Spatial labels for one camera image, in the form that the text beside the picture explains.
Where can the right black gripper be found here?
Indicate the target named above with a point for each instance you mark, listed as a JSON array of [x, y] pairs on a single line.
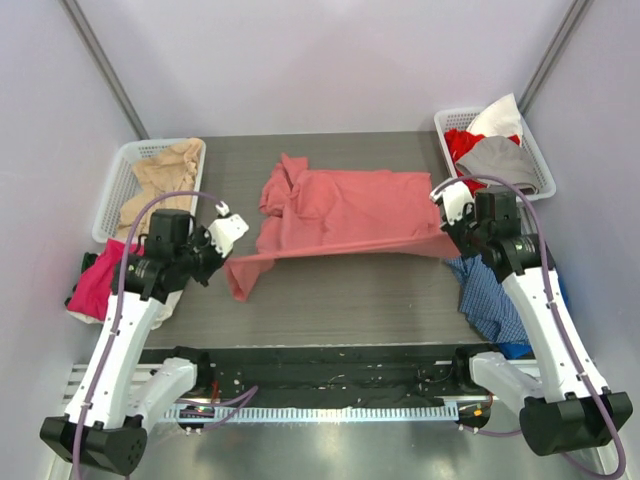
[[460, 235]]

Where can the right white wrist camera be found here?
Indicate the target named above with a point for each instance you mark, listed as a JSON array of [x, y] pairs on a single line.
[[452, 197]]

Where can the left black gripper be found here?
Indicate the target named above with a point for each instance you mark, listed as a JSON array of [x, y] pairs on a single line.
[[208, 263]]

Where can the left corner aluminium post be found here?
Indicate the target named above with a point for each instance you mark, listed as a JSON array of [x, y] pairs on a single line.
[[88, 37]]

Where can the bright blue garment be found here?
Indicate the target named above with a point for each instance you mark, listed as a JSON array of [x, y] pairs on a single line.
[[515, 349]]

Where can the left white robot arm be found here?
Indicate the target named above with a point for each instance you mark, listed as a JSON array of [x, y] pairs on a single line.
[[105, 425]]

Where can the grey bucket hat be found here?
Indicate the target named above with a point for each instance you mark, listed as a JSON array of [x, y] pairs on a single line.
[[500, 157]]

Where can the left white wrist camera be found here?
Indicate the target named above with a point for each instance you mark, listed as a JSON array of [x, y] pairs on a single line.
[[226, 229]]

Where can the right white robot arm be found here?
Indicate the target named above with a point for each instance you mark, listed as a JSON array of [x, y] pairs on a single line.
[[569, 406]]

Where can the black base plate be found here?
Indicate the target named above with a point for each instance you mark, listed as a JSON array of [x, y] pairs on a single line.
[[336, 377]]

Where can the blue checkered shirt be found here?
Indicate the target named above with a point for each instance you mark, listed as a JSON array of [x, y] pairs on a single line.
[[485, 303]]

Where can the cream white garment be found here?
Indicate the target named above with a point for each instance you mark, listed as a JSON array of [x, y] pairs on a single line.
[[94, 311]]

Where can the white plastic basket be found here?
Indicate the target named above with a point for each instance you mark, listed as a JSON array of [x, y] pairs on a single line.
[[122, 184], [460, 118]]

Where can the right corner aluminium post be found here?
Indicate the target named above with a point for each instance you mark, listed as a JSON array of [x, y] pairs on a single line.
[[569, 25]]

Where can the corner aluminium post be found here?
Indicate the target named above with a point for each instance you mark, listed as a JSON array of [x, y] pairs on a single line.
[[88, 37], [569, 25]]

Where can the white slotted cable duct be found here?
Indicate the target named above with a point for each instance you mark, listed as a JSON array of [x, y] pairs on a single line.
[[252, 415]]

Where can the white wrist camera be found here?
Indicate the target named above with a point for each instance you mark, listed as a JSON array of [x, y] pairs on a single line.
[[226, 229], [452, 197]]

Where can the red garment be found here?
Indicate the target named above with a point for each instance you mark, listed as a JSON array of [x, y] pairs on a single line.
[[459, 143]]

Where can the salmon pink t shirt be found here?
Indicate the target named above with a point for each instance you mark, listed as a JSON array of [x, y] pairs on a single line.
[[319, 212]]

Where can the left white plastic basket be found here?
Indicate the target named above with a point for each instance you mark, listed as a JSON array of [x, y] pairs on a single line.
[[122, 184]]

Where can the beige t shirt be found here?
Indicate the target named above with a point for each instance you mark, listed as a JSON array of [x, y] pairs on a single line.
[[175, 168]]

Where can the magenta t shirt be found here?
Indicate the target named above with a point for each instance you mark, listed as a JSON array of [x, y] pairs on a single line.
[[96, 281]]

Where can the right white plastic basket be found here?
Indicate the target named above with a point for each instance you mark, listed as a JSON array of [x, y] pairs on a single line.
[[460, 118]]

